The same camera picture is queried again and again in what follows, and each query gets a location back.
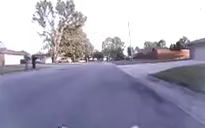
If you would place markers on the white building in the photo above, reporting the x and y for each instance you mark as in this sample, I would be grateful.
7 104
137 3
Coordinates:
47 60

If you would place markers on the white house with low roof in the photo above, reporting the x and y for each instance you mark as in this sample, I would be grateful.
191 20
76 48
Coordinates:
6 57

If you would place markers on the grey garage building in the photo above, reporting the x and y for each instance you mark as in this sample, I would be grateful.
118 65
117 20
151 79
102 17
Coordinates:
201 50

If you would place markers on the round distant tree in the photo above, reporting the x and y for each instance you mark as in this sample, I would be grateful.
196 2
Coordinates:
112 48

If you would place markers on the grey concrete kerb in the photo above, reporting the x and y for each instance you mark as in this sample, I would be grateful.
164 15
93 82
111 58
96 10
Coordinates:
190 100

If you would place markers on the green grass lawn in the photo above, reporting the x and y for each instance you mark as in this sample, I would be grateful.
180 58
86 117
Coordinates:
190 78

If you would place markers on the pale concrete driveway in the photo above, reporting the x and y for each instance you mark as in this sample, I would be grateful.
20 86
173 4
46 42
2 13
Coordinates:
156 66

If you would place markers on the trees behind fence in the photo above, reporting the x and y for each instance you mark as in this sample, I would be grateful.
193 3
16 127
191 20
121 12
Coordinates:
180 42

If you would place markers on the grass strip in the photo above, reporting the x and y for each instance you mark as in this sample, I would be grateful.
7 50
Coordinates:
6 69

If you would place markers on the tall yellowish tree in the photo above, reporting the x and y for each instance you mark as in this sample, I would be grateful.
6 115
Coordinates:
61 33

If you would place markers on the brown wooden fence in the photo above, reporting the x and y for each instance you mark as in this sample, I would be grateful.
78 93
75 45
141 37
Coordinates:
170 54

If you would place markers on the tall thin pole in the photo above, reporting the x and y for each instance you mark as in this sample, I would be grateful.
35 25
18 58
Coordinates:
129 40

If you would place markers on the grey asphalt road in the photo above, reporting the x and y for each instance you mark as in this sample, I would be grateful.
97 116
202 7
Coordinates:
73 96

